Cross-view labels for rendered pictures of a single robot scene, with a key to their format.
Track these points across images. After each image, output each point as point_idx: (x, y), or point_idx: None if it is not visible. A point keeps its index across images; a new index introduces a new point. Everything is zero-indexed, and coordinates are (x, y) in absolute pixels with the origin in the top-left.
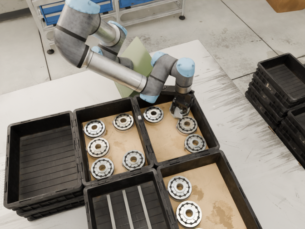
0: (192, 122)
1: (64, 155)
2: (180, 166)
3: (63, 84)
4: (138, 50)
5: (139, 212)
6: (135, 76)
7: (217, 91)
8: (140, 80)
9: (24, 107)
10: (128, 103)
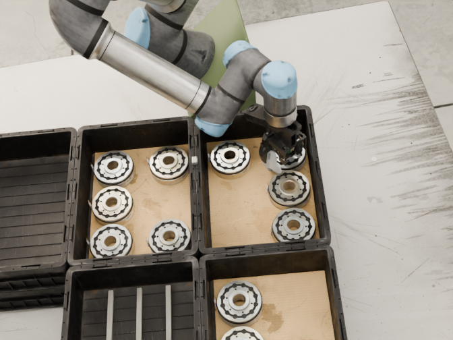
0: (300, 185)
1: (50, 208)
2: (247, 263)
3: (80, 68)
4: (228, 21)
5: (158, 330)
6: (185, 83)
7: (392, 127)
8: (193, 92)
9: (1, 106)
10: (185, 129)
